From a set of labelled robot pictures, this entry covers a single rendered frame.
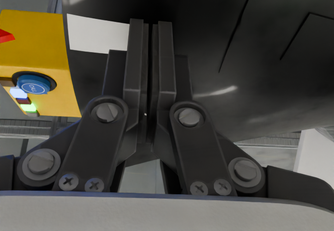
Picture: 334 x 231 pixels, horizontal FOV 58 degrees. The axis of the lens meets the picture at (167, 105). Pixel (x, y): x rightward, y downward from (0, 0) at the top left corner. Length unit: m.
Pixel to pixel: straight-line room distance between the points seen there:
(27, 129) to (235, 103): 0.78
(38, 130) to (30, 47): 0.50
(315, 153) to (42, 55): 0.39
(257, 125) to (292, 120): 0.02
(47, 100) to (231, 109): 0.36
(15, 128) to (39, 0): 0.46
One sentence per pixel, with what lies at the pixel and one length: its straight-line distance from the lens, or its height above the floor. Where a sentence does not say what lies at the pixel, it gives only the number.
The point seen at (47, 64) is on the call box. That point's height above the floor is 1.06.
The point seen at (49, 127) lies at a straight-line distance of 0.91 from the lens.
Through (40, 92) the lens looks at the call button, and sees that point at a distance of 0.44.
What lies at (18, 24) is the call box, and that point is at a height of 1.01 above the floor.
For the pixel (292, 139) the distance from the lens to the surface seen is 1.01.
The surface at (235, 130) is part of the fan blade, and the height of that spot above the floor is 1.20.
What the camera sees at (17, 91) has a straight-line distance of 0.47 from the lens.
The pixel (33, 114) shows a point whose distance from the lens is 0.53.
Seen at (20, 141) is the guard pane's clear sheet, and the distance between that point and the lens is 0.92.
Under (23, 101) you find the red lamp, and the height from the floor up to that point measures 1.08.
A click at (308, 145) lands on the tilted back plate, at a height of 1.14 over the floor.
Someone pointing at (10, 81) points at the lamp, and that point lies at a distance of 0.44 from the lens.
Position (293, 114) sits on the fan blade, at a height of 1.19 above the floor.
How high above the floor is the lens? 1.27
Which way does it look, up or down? 24 degrees down
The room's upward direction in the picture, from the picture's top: 180 degrees counter-clockwise
